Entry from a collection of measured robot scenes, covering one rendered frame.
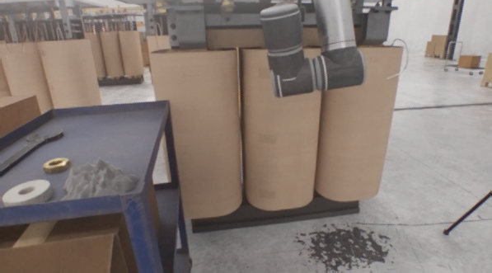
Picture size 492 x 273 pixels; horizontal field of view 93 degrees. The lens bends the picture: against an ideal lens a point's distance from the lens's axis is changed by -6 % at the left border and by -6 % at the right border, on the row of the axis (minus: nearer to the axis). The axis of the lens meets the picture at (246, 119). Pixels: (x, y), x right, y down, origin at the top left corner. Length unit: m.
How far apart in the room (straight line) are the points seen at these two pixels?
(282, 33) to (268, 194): 0.95
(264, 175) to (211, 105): 0.48
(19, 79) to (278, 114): 2.84
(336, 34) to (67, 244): 0.78
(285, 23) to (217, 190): 0.94
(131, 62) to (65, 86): 3.77
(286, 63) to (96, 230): 0.59
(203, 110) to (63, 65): 2.22
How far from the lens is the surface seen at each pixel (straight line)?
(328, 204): 1.78
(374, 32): 1.40
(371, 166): 1.58
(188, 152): 1.26
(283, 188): 1.42
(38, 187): 0.59
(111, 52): 6.95
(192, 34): 1.17
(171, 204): 1.09
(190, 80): 1.15
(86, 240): 0.55
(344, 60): 0.77
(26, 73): 3.40
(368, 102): 1.41
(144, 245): 0.52
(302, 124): 1.28
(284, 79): 0.75
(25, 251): 0.59
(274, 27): 0.71
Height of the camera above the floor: 1.15
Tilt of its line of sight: 19 degrees down
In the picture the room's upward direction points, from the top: 1 degrees counter-clockwise
